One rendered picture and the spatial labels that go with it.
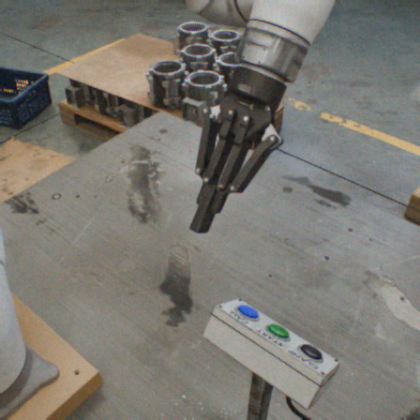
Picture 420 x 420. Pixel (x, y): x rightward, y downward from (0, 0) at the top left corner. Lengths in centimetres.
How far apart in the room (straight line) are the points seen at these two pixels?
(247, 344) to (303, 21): 42
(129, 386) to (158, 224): 43
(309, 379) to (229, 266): 51
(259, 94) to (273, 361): 34
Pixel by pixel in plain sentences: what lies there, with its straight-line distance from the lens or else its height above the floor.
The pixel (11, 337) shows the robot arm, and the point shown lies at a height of 99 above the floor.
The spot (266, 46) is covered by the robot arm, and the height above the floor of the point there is 136.
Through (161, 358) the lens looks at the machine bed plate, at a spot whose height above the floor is 80.
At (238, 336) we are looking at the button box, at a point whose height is 107.
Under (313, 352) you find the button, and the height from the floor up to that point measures 107.
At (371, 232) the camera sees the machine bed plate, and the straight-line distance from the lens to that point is 120.
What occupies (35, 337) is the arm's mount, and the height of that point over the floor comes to 85.
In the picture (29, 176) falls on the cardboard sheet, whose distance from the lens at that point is 278.
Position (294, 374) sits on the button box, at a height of 107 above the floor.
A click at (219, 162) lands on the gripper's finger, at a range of 66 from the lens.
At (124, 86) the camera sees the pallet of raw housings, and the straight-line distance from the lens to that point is 279.
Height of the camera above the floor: 160
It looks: 42 degrees down
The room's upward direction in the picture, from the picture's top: straight up
